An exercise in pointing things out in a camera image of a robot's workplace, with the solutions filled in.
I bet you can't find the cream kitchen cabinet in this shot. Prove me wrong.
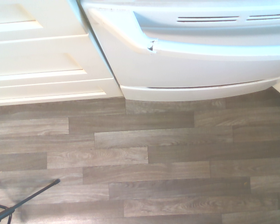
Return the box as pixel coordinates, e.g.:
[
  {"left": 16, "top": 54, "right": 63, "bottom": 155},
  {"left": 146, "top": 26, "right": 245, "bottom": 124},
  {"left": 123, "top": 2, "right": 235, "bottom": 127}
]
[{"left": 0, "top": 0, "right": 126, "bottom": 107}]

